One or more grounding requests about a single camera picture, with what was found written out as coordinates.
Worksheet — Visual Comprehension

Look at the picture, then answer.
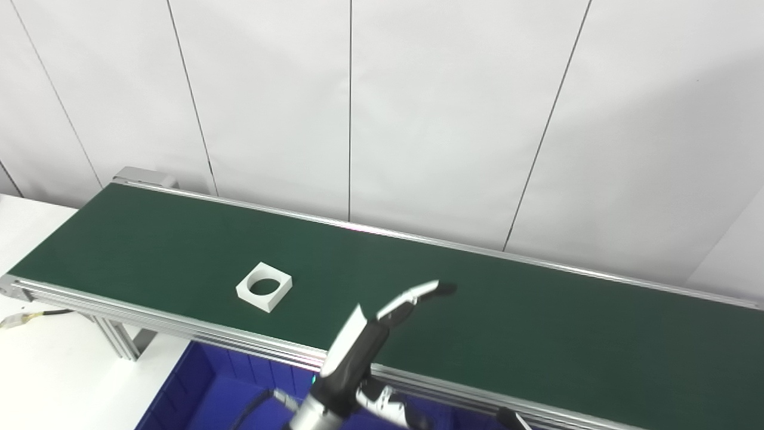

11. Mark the blue plastic bin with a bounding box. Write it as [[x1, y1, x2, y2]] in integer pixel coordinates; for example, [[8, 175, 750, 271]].
[[134, 342, 496, 430]]

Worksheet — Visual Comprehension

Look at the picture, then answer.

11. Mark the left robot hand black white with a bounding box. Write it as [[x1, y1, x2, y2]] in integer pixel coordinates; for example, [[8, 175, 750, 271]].
[[307, 279, 458, 430]]

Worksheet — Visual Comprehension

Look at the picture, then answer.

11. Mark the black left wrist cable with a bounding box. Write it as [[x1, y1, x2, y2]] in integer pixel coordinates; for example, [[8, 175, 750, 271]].
[[230, 388, 299, 430]]

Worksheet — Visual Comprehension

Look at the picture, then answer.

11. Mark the aluminium conveyor support leg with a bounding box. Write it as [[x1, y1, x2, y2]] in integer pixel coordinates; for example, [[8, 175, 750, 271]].
[[90, 315, 159, 362]]

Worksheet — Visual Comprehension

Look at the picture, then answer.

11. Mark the grey conveyor end housing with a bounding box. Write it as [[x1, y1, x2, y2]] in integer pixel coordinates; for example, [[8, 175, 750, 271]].
[[112, 167, 180, 191]]

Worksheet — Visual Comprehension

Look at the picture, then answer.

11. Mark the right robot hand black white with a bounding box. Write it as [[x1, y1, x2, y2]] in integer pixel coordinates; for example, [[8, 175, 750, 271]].
[[494, 407, 533, 430]]

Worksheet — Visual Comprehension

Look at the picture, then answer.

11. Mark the white square part round hole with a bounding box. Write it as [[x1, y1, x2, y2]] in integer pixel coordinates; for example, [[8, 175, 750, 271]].
[[236, 262, 293, 313]]

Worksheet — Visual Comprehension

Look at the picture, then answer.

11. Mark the black cable with metal plug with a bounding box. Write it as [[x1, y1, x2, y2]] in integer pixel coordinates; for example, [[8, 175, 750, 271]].
[[0, 309, 75, 330]]

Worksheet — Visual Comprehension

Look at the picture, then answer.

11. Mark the green conveyor belt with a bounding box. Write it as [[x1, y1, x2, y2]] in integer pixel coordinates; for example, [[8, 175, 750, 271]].
[[9, 182, 764, 430]]

